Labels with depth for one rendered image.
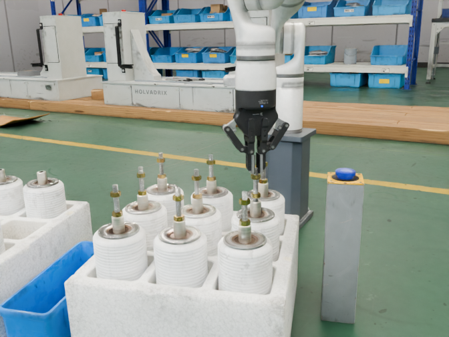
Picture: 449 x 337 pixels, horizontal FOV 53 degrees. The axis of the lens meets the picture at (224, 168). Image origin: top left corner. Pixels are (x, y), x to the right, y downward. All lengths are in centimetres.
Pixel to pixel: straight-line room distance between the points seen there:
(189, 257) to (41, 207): 50
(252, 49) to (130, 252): 41
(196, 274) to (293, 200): 70
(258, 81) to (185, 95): 259
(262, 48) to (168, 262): 40
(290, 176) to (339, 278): 51
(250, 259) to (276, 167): 71
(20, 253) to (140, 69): 291
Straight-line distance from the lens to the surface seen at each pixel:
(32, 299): 104
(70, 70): 436
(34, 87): 448
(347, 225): 94
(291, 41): 139
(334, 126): 286
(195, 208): 91
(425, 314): 113
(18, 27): 860
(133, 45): 384
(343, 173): 92
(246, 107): 81
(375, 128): 281
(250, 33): 81
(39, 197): 117
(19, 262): 104
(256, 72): 80
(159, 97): 352
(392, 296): 117
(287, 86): 140
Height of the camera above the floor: 59
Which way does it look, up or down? 16 degrees down
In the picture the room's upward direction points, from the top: 1 degrees counter-clockwise
